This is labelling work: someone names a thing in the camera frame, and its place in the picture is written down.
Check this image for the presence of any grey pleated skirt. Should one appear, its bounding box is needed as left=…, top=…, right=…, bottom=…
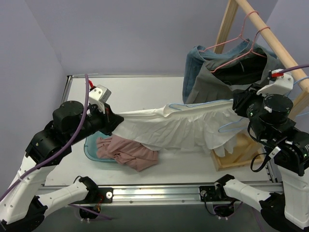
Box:
left=184, top=47, right=289, bottom=104

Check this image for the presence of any teal plastic bin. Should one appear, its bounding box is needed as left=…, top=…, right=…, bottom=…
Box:
left=84, top=131, right=121, bottom=165

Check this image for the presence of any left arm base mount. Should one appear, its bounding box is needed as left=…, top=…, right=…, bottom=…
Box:
left=74, top=176, right=113, bottom=204

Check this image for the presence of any aluminium front rail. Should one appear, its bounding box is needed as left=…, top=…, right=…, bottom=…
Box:
left=99, top=184, right=203, bottom=206

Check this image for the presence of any blue denim skirt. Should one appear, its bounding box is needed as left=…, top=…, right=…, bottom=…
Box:
left=182, top=40, right=278, bottom=102

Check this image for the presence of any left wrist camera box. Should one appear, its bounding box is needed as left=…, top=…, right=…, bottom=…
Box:
left=89, top=85, right=112, bottom=113

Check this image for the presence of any white pleated skirt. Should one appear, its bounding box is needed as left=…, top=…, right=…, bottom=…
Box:
left=113, top=102, right=242, bottom=157

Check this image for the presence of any blue wire hanger front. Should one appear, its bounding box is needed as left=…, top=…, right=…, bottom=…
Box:
left=218, top=106, right=309, bottom=133

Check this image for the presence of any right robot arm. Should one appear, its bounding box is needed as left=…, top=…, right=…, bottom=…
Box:
left=214, top=85, right=309, bottom=232

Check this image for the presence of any wooden clothes rack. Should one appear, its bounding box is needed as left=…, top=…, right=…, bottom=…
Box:
left=211, top=0, right=309, bottom=171

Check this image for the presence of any pink pleated skirt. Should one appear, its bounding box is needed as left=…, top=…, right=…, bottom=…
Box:
left=96, top=135, right=159, bottom=172

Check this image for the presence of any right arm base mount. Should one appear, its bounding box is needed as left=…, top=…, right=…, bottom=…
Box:
left=199, top=185, right=227, bottom=202

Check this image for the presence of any pink wire hanger front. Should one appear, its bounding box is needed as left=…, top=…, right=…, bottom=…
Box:
left=209, top=27, right=270, bottom=73

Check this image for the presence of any pink wire hanger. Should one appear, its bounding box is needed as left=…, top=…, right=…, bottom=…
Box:
left=209, top=27, right=270, bottom=73
left=198, top=11, right=259, bottom=54

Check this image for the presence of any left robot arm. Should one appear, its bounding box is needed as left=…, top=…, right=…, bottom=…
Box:
left=0, top=101, right=124, bottom=232

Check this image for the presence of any pink wire hanger rear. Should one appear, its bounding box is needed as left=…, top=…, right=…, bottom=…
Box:
left=198, top=11, right=259, bottom=54

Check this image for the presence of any blue wire hanger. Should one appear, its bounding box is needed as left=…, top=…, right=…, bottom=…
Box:
left=169, top=76, right=309, bottom=111
left=218, top=106, right=309, bottom=133

